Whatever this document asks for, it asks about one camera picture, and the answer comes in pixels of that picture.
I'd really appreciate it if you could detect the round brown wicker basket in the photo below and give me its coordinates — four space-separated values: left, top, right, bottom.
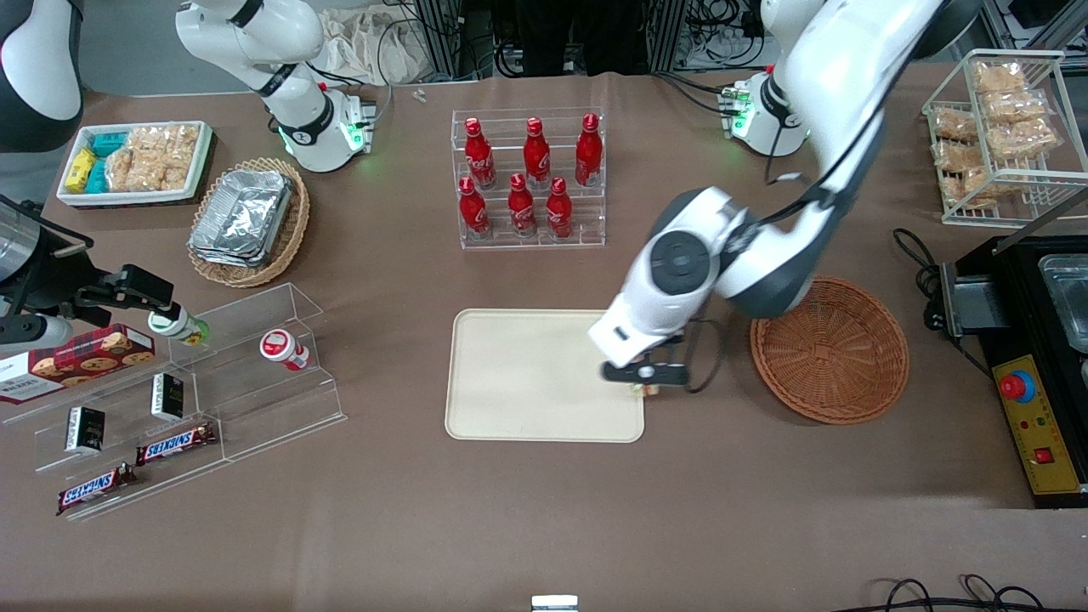
750 276 910 426

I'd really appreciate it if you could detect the aluminium foil tray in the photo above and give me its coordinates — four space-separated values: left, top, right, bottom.
190 168 295 258

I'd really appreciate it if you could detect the black background cable bundle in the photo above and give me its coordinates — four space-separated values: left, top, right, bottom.
680 0 770 71

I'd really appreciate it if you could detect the small black box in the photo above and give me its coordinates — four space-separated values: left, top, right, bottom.
151 372 186 422
65 406 107 454

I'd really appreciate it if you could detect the clear acrylic bottle rack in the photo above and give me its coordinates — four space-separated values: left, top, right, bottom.
450 108 608 252

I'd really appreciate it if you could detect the clear bag of fried snacks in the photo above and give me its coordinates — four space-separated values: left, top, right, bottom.
943 167 1014 210
932 139 987 171
932 108 979 142
972 61 1027 94
986 119 1061 160
981 89 1048 125

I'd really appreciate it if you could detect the Snickers chocolate bar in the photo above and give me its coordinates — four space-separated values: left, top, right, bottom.
136 422 218 467
56 463 138 518

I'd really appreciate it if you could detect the aluminium frame post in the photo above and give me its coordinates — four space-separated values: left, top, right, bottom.
415 0 465 82
644 0 691 74

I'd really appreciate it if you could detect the black machine housing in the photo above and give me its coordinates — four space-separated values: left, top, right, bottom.
955 233 1088 511

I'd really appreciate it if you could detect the cream plastic tray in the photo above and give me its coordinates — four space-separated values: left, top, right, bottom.
445 309 645 444

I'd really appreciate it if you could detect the yellow snack packet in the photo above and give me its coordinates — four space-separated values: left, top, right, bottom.
65 148 98 193

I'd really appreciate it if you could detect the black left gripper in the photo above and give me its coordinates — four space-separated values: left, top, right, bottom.
631 334 688 367

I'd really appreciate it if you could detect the oval light wicker basket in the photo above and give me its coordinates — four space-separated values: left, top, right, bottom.
187 157 312 289

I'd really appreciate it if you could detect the clear acrylic stepped shelf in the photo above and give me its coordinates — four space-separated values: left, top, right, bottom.
167 282 349 465
0 357 229 522

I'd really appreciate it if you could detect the yellow control panel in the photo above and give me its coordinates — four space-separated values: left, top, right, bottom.
992 354 1088 496

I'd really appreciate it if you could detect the grey metal box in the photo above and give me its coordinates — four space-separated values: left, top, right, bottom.
941 275 1006 339

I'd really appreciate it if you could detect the green white small bottle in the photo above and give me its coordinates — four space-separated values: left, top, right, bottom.
148 304 210 348

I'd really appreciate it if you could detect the black table cable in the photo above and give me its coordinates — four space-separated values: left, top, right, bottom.
892 227 947 334

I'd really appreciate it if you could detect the red cola bottle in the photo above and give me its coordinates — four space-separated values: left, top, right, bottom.
523 117 553 190
575 113 604 189
458 177 492 241
545 177 575 241
507 173 539 240
464 117 497 190

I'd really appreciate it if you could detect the steel tray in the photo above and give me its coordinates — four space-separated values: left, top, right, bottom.
1038 252 1088 335

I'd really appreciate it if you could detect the black looped cable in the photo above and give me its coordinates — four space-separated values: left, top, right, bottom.
857 575 1048 612

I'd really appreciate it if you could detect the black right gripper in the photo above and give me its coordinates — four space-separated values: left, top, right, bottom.
17 223 176 318

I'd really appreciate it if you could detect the white wire rack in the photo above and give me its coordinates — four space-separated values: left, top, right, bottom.
921 48 1088 229

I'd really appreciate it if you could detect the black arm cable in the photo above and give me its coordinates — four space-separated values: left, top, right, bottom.
680 76 895 394

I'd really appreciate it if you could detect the clear rice cracker bag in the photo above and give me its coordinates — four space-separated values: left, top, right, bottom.
127 125 201 167
105 149 190 193

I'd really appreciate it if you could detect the red capped white bottle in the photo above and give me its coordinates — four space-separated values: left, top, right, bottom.
259 329 312 372

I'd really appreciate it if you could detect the red tartan cookie box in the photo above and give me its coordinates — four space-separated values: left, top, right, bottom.
0 323 157 405

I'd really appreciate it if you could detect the black base cable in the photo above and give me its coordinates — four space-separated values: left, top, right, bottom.
653 71 742 116

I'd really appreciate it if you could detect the beige cloth bag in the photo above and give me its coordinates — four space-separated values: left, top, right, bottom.
318 7 445 87

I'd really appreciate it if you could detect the white rectangular snack tray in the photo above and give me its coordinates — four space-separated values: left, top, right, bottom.
56 120 214 208

